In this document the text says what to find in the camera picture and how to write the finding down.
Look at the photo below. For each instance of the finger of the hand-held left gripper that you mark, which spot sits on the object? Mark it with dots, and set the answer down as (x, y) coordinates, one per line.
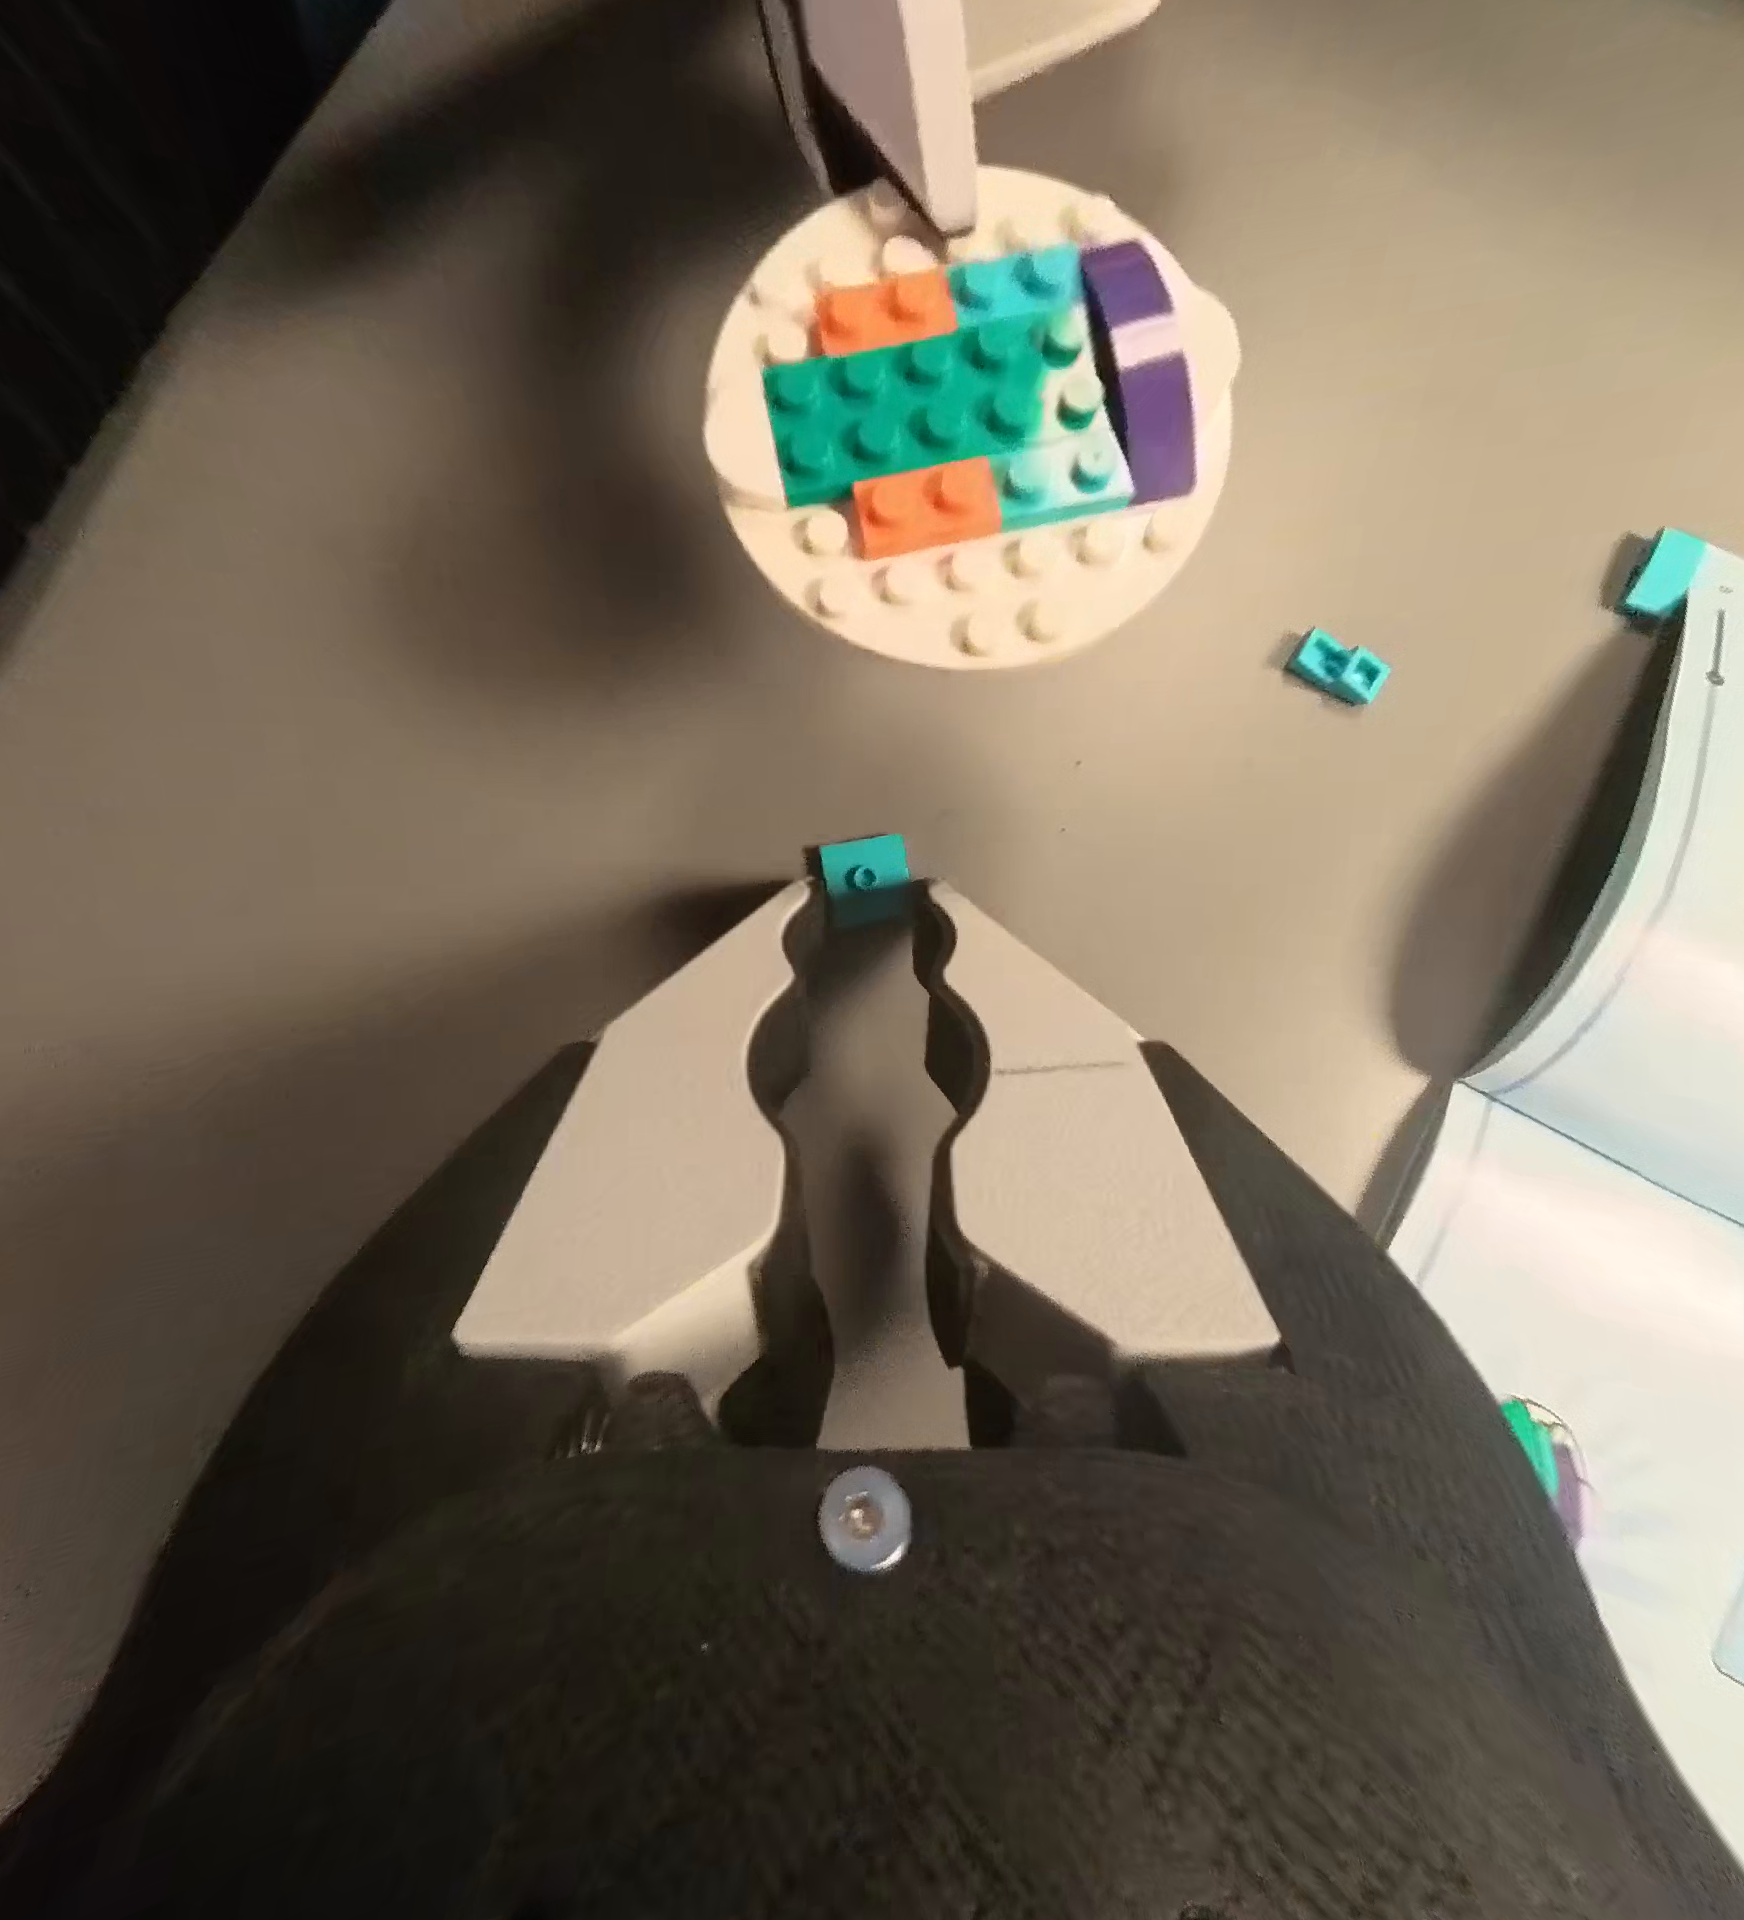
(917, 90)

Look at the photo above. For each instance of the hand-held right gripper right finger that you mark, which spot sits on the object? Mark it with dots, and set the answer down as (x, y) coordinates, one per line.
(1112, 1200)

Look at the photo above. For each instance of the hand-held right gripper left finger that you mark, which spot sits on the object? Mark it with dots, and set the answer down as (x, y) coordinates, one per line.
(618, 1185)

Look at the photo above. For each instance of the dark green lego plate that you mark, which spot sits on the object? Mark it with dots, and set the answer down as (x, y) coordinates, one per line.
(902, 406)

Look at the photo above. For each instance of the purple lego brick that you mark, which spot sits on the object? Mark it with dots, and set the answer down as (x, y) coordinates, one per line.
(1158, 390)

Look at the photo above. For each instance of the teal square lego plate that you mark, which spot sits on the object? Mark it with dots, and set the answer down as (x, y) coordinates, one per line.
(861, 877)
(1661, 573)

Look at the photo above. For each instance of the light blue instruction booklet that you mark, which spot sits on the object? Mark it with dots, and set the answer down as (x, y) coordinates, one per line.
(1638, 1200)

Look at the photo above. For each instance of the round cream lego plate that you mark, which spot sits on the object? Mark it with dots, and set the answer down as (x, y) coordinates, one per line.
(963, 614)

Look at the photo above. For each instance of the small teal lego piece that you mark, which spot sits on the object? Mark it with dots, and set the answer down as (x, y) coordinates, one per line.
(1336, 667)

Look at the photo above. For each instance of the person's black clothing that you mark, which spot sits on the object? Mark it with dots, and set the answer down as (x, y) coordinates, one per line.
(33, 226)

